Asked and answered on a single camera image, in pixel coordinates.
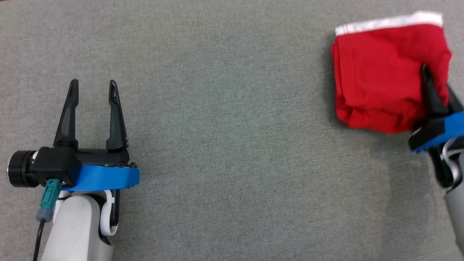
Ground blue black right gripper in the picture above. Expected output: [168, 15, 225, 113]
[409, 65, 464, 153]

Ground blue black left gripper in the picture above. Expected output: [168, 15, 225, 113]
[53, 79, 140, 192]

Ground red white-trimmed shorts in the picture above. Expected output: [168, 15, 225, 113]
[331, 11, 452, 134]

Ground grey fabric covered platform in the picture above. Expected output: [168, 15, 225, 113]
[0, 0, 464, 261]

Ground left camera cable teal plug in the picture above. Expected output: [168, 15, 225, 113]
[33, 179, 62, 261]

